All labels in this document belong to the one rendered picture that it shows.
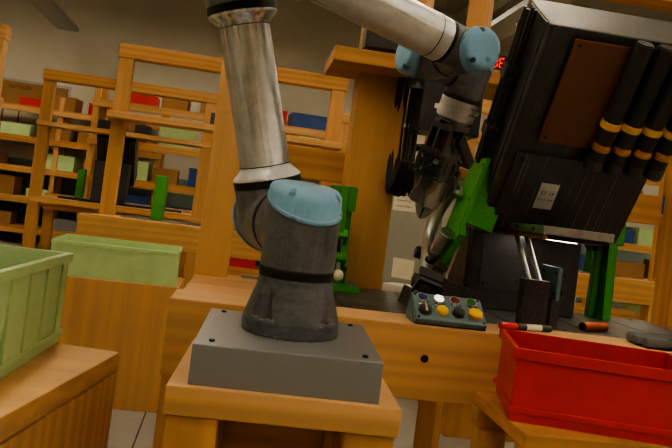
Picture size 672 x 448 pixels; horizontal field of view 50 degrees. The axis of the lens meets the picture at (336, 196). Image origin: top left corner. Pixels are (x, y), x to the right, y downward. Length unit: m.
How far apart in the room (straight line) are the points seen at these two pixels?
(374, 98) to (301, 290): 1.07
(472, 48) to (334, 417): 0.62
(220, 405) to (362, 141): 1.18
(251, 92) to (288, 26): 10.78
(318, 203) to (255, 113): 0.21
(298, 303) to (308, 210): 0.14
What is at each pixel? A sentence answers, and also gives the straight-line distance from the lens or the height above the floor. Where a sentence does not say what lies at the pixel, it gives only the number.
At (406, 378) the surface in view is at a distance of 1.47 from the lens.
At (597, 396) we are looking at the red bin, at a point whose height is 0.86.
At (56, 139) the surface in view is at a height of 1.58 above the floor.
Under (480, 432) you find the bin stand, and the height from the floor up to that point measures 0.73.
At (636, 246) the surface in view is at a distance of 9.94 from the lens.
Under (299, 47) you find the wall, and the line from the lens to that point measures 11.91.
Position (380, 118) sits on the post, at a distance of 2.05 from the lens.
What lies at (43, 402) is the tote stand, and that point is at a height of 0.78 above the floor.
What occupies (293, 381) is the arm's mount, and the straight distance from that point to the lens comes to 1.00.
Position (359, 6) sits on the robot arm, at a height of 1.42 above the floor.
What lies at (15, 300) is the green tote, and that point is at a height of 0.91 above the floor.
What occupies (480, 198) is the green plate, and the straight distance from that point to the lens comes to 1.73.
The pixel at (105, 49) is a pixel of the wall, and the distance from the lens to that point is 11.99.
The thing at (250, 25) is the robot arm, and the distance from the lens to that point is 1.20.
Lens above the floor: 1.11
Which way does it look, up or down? 1 degrees up
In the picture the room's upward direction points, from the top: 7 degrees clockwise
